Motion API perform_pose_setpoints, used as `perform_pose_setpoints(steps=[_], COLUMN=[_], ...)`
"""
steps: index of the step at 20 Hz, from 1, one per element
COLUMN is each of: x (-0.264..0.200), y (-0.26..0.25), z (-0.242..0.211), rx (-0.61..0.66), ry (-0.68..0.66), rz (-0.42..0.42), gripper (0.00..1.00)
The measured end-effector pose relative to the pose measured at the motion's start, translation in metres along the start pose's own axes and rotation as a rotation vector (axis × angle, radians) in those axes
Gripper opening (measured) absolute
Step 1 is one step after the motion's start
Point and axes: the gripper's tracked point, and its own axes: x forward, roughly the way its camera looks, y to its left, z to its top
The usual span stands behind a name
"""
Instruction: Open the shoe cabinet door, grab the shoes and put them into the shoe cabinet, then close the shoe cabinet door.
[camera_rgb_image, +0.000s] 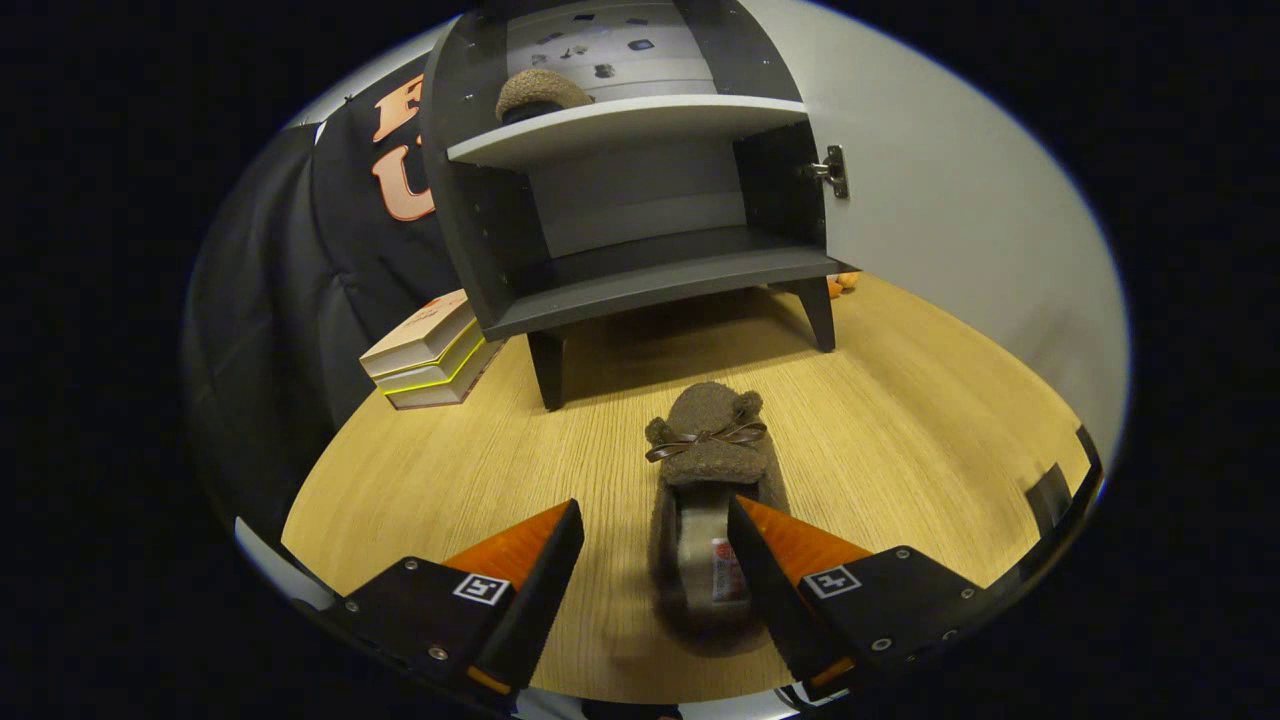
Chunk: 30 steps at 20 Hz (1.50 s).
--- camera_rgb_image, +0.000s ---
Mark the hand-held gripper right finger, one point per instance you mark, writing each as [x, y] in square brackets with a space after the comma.
[770, 600]

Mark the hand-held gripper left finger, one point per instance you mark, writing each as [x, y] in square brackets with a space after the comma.
[540, 600]

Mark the brown fuzzy shoe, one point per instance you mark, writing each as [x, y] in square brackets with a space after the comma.
[540, 92]
[705, 450]

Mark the dark grey shoe cabinet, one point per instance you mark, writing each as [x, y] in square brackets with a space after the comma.
[640, 285]

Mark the beige shoe cabinet door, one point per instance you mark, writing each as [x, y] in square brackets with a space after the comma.
[950, 200]

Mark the metal door hinge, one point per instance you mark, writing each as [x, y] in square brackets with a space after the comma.
[828, 170]

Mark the white cabinet shelf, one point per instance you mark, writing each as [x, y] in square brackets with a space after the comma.
[640, 120]

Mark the grey book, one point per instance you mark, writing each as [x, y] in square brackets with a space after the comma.
[445, 390]

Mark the small orange object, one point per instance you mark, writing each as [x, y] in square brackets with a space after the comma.
[840, 283]

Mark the black backdrop cloth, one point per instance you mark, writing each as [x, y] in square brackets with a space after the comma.
[270, 300]

